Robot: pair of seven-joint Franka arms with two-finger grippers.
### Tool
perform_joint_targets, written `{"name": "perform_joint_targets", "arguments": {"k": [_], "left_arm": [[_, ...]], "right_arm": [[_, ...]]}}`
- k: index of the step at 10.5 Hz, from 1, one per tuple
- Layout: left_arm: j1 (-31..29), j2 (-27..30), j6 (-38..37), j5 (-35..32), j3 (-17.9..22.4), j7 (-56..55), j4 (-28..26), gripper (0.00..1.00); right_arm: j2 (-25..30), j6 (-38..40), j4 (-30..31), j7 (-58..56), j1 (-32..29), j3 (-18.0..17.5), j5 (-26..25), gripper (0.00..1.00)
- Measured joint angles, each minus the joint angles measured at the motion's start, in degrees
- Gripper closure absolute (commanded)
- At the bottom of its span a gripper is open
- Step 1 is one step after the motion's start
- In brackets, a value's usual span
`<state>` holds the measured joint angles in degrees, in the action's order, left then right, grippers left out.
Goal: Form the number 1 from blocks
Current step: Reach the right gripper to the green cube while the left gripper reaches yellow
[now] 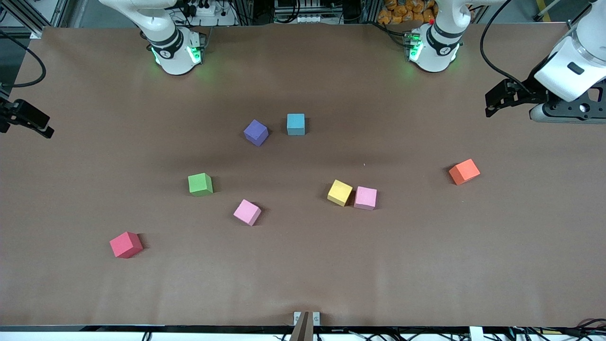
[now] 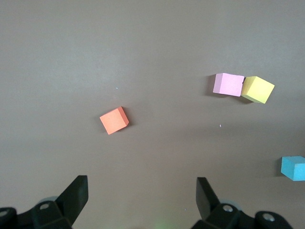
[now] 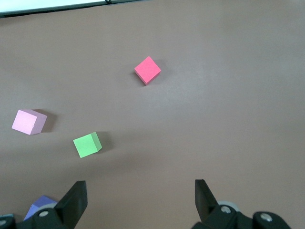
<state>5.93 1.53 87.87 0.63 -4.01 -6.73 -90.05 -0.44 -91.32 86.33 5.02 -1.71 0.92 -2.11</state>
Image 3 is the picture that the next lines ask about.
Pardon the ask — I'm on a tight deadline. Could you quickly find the purple foam cube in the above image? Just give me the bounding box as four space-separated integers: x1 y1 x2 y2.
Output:
23 195 59 221

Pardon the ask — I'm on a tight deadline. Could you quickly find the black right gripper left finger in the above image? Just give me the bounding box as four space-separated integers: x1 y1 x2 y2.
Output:
23 180 88 229

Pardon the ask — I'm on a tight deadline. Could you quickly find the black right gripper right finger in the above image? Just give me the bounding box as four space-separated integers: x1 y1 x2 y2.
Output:
194 179 293 229

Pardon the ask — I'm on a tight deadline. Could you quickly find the white panel beside table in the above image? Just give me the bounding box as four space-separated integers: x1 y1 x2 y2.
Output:
0 0 108 14

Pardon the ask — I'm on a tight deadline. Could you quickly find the pink foam cube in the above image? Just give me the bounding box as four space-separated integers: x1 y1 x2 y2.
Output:
11 109 48 136

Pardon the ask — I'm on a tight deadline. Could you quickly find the green foam cube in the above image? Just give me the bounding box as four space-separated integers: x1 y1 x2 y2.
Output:
72 131 103 159

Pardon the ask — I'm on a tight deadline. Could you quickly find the red foam cube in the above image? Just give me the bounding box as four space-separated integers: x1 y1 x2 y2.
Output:
134 56 162 86

